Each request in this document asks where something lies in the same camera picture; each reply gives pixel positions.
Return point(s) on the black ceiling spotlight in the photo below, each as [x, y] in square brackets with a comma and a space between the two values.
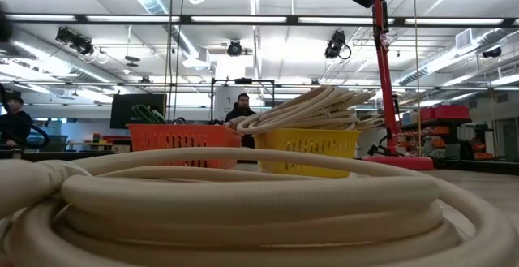
[234, 48]
[491, 52]
[77, 41]
[334, 46]

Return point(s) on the red stand with base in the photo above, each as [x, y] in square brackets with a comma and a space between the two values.
[383, 64]

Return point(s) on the blue storage bin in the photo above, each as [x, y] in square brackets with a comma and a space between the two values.
[410, 118]

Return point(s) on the red storage bin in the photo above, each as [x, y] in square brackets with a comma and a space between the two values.
[426, 114]
[452, 112]

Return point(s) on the person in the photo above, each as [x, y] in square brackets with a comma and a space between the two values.
[16, 123]
[242, 110]

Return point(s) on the yellow plastic basket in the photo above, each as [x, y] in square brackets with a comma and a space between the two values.
[308, 145]

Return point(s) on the dark storage shelf rack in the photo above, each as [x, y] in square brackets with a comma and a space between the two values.
[438, 135]

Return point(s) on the orange plastic basket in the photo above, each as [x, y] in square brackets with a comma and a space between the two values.
[182, 137]

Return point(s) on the black TV monitor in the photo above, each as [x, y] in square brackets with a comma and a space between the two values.
[121, 110]

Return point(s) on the black overhead light beam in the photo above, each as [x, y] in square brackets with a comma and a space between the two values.
[81, 18]

